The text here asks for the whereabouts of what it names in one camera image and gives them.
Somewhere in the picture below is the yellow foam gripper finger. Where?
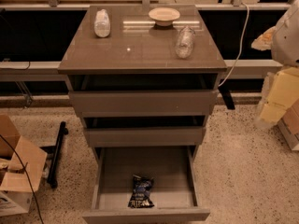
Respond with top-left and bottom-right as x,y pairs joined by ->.
251,26 -> 276,51

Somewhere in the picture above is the blue chip bag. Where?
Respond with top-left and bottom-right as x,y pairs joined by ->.
128,175 -> 154,208

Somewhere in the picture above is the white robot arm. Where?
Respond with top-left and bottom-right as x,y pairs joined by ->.
251,0 -> 299,129

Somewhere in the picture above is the grey top drawer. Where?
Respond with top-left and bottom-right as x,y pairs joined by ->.
69,91 -> 217,118

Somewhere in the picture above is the grey middle drawer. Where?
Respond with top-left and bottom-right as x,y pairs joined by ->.
84,127 -> 206,147

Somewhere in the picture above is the grey drawer cabinet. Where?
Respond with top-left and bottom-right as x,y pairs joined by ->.
57,4 -> 228,147

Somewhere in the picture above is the grey open bottom drawer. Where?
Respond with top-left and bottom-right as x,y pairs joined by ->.
83,147 -> 210,224

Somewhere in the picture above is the black table leg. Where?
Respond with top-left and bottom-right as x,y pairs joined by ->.
218,86 -> 235,110

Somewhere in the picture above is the clear plastic bottle right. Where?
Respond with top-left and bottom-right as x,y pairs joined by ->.
175,26 -> 195,59

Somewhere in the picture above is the cardboard box right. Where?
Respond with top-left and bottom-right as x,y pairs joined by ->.
278,100 -> 299,151

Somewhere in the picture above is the cream ceramic bowl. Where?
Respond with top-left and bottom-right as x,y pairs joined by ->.
149,7 -> 180,27

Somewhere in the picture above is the black metal stand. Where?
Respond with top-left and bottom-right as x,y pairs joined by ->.
42,121 -> 68,189

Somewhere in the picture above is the open cardboard box left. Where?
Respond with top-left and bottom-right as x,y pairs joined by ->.
0,115 -> 47,217

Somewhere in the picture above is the white cable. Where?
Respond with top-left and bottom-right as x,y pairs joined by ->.
218,2 -> 251,88

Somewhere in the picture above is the black cable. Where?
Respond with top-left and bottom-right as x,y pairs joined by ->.
0,133 -> 45,224

